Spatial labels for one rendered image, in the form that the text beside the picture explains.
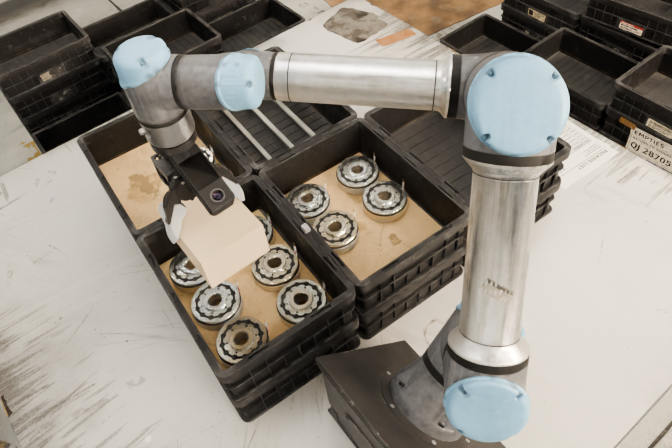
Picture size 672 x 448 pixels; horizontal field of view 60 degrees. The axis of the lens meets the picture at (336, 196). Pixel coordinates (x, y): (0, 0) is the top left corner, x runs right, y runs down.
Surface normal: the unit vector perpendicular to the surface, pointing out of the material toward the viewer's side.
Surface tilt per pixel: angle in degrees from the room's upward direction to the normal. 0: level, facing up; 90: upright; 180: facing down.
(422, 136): 0
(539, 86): 51
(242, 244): 90
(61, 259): 0
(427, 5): 4
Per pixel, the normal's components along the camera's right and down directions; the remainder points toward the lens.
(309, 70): -0.12, -0.14
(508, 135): -0.15, 0.15
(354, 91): -0.16, 0.59
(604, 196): -0.08, -0.66
